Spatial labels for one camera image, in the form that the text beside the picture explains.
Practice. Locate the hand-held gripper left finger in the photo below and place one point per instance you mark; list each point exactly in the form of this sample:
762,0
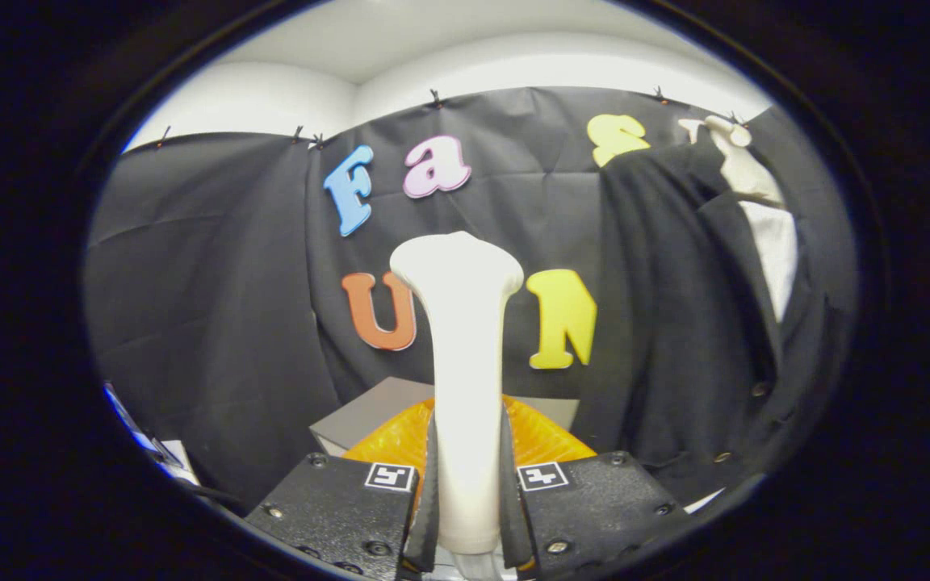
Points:
426,516

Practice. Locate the blue and white board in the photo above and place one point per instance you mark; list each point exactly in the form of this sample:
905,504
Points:
138,436

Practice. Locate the grey cabinet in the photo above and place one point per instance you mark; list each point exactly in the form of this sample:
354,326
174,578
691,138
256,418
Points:
376,407

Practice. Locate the white mannequin torso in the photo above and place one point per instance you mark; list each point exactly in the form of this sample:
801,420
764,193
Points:
772,242

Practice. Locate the black suit jacket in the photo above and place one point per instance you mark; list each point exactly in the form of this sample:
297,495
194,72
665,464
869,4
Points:
675,323

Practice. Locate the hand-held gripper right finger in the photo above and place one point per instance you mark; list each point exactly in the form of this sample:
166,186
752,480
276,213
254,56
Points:
513,516

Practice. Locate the black backdrop cloth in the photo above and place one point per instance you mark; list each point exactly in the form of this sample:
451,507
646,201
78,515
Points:
207,282

